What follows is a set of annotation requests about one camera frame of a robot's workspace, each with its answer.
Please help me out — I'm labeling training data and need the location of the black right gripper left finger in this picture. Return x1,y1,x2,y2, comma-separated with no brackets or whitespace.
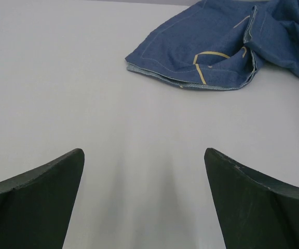
0,148,85,248

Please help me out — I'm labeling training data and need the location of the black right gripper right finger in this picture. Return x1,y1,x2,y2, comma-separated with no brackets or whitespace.
204,148,299,248

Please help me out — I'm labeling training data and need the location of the blue fish-print placemat cloth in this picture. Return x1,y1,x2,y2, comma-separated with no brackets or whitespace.
126,0,299,91

